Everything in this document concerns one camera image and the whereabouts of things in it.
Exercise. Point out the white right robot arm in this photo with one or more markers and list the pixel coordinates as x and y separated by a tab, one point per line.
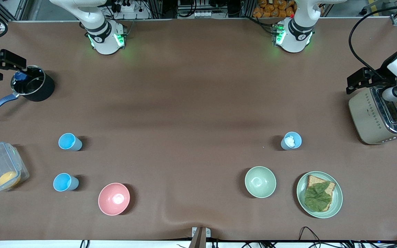
98	27

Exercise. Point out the orange food piece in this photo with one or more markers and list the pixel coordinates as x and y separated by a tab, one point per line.
8	179

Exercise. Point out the orange snack bag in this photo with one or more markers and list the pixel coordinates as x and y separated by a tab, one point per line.
274	8

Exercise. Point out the green plate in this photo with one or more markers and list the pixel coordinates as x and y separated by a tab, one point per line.
336	203

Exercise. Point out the green bowl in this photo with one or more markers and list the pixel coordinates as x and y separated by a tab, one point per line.
260	182

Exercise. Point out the brown bread slice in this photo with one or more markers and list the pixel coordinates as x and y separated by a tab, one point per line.
314	181

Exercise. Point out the white crumpled object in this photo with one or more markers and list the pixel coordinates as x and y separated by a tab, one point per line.
290	141

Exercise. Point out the pink bowl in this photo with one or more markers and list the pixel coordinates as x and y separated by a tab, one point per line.
114	199

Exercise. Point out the white socket strip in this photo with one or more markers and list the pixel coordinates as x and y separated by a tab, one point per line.
205	14

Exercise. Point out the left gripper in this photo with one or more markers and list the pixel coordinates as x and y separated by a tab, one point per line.
386	72

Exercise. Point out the green lettuce leaf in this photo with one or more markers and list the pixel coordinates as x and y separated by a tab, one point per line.
317	198

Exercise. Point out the beige and chrome toaster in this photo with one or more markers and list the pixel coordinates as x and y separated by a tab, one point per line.
365	120

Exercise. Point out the white power strip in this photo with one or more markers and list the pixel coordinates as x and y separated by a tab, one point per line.
129	10

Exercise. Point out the glass lid with blue knob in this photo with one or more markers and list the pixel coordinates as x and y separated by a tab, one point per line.
29	82

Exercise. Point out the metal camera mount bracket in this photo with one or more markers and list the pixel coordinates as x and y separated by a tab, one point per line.
198	237

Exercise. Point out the blue plastic cup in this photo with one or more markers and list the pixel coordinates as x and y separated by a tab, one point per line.
296	137
68	141
64	182

